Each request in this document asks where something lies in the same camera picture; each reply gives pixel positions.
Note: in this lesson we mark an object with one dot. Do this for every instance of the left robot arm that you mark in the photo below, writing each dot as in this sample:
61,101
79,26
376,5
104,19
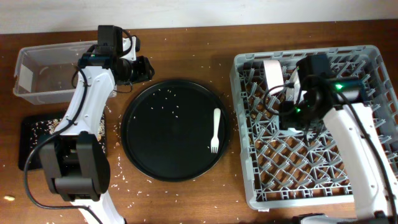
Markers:
73,161

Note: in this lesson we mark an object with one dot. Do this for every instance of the rice and nuts food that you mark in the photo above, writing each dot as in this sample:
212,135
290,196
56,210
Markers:
48,127

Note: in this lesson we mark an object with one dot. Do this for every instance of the peanut on table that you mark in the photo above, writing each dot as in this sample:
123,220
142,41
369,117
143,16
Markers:
9,198

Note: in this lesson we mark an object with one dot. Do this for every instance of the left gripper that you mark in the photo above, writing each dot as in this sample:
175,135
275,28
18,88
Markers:
145,74

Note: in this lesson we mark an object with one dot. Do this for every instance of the white plastic fork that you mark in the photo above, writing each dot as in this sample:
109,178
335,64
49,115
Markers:
216,123

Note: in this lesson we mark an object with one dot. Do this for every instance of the black round tray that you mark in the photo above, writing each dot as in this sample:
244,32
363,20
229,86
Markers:
167,129

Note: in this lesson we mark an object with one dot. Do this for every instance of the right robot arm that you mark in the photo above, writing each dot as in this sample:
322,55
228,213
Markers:
341,104

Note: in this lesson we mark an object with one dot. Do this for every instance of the grey dishwasher rack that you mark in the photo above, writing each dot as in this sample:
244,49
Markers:
279,169

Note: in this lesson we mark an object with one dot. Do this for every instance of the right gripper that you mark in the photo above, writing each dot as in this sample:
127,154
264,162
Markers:
287,119

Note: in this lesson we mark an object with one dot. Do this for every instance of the clear plastic waste bin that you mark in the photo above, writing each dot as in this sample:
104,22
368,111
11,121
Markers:
44,73

